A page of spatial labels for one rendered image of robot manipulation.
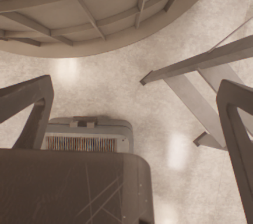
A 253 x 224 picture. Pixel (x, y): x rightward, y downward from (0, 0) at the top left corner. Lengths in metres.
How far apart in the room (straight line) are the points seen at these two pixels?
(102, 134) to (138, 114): 0.33
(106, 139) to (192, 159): 0.61
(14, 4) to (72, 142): 0.74
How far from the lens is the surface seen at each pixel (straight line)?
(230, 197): 1.70
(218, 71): 0.78
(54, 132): 1.17
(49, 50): 1.39
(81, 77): 1.36
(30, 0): 0.61
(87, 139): 1.14
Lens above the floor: 1.33
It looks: 83 degrees down
